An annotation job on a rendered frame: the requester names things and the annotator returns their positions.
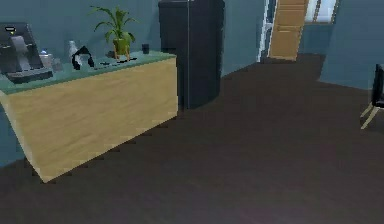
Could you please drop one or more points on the window with white frame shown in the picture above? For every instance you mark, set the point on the window with white frame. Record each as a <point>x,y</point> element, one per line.
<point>322,10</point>

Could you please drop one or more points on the small black cup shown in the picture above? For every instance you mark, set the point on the small black cup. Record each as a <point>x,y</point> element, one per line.
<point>145,48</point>

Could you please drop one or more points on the flat black utensil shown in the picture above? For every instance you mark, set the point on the flat black utensil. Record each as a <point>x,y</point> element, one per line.
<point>115,62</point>

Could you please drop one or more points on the pale grey bottle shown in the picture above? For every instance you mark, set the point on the pale grey bottle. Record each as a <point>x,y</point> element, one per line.
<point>72,50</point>

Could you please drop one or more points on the green potted house plant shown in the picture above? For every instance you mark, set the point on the green potted house plant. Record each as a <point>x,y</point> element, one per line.
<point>118,33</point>

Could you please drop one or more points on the black headphones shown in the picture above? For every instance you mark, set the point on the black headphones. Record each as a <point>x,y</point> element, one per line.
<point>82,57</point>

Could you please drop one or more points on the wooden kitchen counter teal top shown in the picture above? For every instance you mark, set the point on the wooden kitchen counter teal top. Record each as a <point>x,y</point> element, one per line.
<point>90,113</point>

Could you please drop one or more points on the black fridge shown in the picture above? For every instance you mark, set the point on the black fridge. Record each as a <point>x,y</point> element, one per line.
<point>193,50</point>

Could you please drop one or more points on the black chair pale legs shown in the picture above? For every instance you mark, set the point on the black chair pale legs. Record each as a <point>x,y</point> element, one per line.
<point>377,90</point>

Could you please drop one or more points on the wooden room door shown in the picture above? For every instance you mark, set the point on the wooden room door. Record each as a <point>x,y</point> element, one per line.
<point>287,30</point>

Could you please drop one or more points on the black coffee machine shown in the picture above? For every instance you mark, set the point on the black coffee machine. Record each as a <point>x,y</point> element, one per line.
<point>20,53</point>

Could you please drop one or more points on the small grey shaker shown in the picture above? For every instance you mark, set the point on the small grey shaker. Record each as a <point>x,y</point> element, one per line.
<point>46,59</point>

